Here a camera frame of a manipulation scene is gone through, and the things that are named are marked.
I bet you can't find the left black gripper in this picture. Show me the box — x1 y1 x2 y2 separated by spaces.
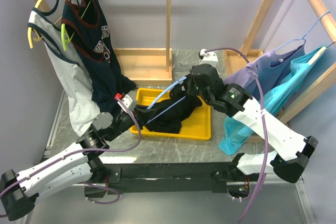
106 103 156 142

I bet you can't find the light blue hanger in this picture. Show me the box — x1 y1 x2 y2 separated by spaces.
146 73 190 125

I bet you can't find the black tank top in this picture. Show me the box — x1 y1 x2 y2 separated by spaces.
145 84 202 134

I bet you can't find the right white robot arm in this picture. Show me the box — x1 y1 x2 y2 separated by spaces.
187 64 318 183

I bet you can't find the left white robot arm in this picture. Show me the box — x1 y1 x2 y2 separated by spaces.
1 105 155 221

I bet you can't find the white tank top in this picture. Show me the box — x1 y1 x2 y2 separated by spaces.
27 0 100 136

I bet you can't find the navy jersey tank top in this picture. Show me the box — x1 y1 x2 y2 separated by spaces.
70 0 137 116

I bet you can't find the green hanger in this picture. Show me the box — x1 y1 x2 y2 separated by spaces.
61 0 92 51

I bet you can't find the wooden hanger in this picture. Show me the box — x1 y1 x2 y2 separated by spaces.
307 41 336 66

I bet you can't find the yellow hanger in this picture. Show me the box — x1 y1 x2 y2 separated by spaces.
28 0 64 48

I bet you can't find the yellow plastic tray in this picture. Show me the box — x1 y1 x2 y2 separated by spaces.
136 88 212 141

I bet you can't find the left wooden clothes rack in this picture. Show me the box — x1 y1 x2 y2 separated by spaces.
35 0 173 86

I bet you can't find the wooden clothes rack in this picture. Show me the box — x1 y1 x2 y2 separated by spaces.
222 0 336 141
35 0 173 86

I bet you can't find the cyan shirt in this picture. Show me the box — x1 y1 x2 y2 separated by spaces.
218 44 332 155

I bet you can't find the purple blue shirt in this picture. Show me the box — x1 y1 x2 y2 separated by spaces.
224 45 305 100

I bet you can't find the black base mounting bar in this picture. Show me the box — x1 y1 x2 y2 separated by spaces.
88 162 259 193

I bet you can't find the right wooden clothes rack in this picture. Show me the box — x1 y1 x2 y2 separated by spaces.
222 0 336 141

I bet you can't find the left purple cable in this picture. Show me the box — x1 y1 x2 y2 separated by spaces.
0 97 143 218

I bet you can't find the purple cable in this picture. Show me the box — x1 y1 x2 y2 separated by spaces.
0 97 143 218
207 47 269 223

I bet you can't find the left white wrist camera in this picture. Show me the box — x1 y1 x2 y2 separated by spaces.
114 93 137 112

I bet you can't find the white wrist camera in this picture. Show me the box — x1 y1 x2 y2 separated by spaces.
114 93 137 112
198 49 218 68

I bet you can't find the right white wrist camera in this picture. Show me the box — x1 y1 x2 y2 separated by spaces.
198 49 218 68

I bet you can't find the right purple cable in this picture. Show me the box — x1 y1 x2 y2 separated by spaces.
207 47 269 223

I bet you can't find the blue wire hanger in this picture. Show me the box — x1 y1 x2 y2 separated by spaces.
274 10 331 51

